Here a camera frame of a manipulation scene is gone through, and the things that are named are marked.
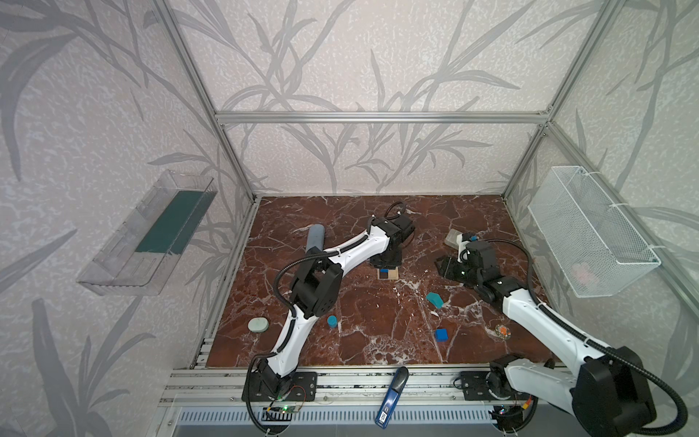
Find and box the pink object in basket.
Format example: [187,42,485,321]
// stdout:
[572,262,596,286]

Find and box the pale green round disc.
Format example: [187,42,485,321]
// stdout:
[248,317,269,333]

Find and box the teal triangular roof block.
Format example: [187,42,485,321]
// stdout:
[426,292,444,309]

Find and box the clear plastic wall bin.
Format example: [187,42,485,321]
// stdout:
[76,170,218,297]

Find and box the grey rectangular sponge block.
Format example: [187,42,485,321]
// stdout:
[444,229,462,249]

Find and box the white wire mesh basket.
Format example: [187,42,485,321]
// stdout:
[528,166,662,299]

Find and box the grey-blue glasses case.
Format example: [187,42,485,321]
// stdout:
[306,224,325,254]

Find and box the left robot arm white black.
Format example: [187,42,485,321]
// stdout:
[248,212,415,393]

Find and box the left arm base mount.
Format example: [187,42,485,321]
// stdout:
[242,371,318,402]

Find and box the blue black handheld scanner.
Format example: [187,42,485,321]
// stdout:
[375,366,410,429]

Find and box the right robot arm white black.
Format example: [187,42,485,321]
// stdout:
[435,239,689,436]

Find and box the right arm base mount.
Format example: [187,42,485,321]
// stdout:
[453,371,530,404]

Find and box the light wood block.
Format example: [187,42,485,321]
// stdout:
[387,268,400,280]

